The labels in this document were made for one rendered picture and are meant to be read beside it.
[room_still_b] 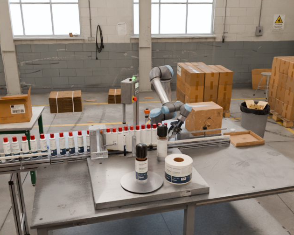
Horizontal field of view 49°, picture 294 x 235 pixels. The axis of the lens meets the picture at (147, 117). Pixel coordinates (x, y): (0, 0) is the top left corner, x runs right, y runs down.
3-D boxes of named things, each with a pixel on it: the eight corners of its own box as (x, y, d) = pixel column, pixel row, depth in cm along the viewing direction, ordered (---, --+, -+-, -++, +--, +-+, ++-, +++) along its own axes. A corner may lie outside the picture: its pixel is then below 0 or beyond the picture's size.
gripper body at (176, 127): (172, 131, 287) (179, 120, 285) (169, 128, 294) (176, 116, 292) (179, 134, 289) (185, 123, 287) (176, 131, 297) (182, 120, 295)
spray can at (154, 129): (154, 147, 290) (154, 125, 283) (150, 145, 293) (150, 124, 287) (158, 145, 293) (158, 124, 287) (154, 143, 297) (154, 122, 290)
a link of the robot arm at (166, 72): (158, 119, 328) (154, 66, 312) (171, 116, 334) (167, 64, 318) (164, 122, 318) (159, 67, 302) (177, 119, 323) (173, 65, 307)
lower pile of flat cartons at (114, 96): (108, 103, 714) (107, 94, 707) (108, 97, 764) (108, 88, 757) (137, 103, 717) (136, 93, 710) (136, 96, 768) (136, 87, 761)
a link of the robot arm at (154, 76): (146, 66, 302) (166, 110, 284) (157, 64, 306) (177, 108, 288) (143, 73, 311) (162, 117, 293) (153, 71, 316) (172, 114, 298)
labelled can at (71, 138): (69, 155, 274) (67, 133, 267) (69, 153, 278) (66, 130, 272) (75, 155, 275) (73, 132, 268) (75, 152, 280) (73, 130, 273)
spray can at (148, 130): (144, 146, 292) (144, 124, 285) (147, 143, 296) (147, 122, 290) (150, 147, 290) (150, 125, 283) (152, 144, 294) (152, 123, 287)
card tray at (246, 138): (235, 147, 302) (236, 143, 300) (222, 136, 325) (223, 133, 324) (264, 143, 309) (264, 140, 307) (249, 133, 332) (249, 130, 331)
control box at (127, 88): (121, 103, 278) (120, 81, 271) (129, 98, 293) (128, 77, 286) (131, 104, 274) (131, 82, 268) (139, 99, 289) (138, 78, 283)
